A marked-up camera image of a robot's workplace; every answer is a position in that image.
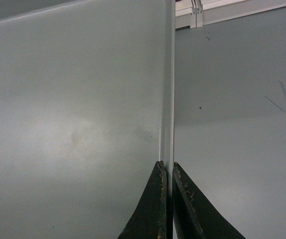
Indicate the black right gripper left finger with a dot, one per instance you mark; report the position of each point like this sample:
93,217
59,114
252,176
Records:
149,220

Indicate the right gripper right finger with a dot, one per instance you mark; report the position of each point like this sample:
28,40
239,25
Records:
194,215

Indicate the grey rectangular serving tray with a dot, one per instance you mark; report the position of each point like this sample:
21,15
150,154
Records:
86,110

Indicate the white shelf base plinth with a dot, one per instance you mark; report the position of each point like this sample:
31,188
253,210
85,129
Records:
198,13

